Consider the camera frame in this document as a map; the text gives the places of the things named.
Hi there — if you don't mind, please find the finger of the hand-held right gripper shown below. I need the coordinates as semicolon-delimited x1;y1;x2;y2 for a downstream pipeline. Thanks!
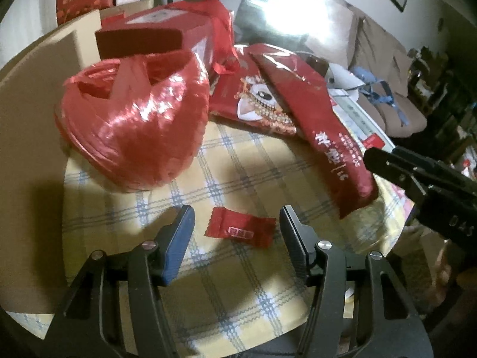
363;147;429;199
391;145;461;174

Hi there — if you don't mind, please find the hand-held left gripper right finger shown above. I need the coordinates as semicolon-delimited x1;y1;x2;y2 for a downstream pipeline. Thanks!
279;205;435;358

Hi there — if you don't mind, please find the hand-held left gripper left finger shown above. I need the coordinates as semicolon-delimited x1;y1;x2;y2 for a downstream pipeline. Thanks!
41;205;196;358

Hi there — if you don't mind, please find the red candy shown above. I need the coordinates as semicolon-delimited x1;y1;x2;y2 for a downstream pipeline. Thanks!
204;207;277;249

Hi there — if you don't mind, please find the long red packet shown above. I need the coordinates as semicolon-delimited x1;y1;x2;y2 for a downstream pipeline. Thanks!
250;53;379;219

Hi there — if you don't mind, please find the red printed snack packet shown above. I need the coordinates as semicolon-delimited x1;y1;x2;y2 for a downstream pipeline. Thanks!
208;44;299;135

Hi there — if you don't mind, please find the cardboard box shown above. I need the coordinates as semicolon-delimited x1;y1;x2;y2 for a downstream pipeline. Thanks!
0;9;103;314

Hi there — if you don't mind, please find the dark red box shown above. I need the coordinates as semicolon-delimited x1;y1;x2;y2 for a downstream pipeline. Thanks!
95;28;184;59

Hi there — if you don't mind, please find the red gift box with ribbon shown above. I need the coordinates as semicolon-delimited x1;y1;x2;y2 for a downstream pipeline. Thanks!
100;0;243;83

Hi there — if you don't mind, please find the printed paper leaflet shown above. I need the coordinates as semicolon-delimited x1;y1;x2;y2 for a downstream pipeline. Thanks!
330;89;396;150

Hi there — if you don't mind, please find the cluttered dark shelf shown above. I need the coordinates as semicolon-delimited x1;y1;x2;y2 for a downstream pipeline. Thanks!
408;45;477;180

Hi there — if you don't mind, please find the yellow plaid tablecloth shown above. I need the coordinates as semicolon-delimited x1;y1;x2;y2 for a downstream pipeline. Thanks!
11;119;416;355

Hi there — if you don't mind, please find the beige sofa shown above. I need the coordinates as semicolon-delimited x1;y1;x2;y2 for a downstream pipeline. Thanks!
328;0;429;138

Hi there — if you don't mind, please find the bright work lamp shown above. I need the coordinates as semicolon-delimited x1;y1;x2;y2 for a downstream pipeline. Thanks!
235;0;336;55

